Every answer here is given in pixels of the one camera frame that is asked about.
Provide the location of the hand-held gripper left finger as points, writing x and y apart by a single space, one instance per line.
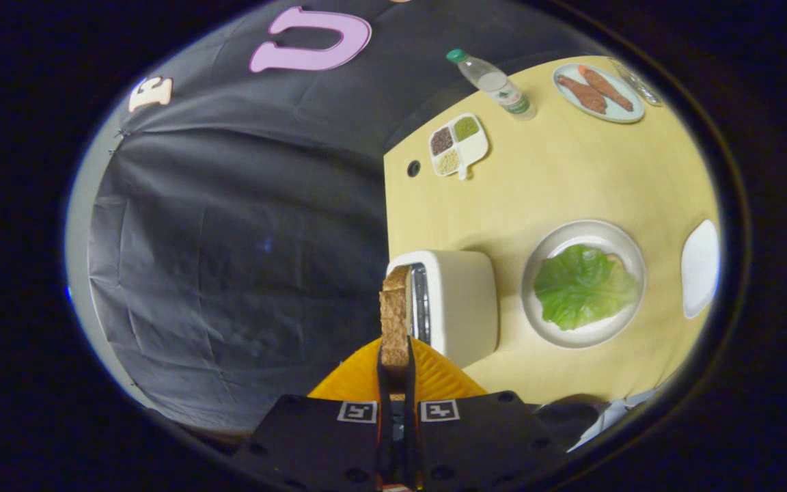
384 383

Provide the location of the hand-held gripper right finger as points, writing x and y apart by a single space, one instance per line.
414 424

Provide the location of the brown toast slice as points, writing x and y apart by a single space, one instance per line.
395 321

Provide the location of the green lettuce leaf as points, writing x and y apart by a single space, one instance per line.
578 287

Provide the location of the white toaster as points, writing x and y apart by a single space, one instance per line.
462 307

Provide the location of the dark object with white edge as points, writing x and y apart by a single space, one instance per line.
605 417

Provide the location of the black backdrop cloth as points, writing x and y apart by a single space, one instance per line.
229 239

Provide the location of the round beige plate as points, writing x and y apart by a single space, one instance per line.
585 232

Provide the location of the white divided seasoning tray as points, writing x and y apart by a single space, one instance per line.
477 147

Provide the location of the clear green-capped water bottle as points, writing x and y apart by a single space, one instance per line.
496 83

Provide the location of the white square plate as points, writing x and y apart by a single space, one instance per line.
701 266

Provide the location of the pale green oval plate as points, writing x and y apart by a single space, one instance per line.
626 117

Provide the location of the brown meat piece orange edge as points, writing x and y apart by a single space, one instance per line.
605 87

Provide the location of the clear square utensil holder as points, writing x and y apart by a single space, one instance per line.
639 85

